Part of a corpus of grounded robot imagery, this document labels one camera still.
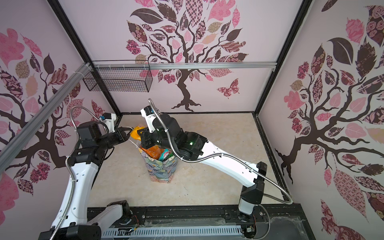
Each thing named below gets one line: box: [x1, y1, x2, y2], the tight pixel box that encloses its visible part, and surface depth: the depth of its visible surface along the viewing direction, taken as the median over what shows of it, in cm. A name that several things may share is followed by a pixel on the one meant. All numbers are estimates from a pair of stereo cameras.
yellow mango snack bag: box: [130, 125, 145, 141], surface depth 58 cm
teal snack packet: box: [158, 148, 174, 162], surface depth 76 cm
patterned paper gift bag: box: [137, 146, 178, 184], surface depth 72 cm
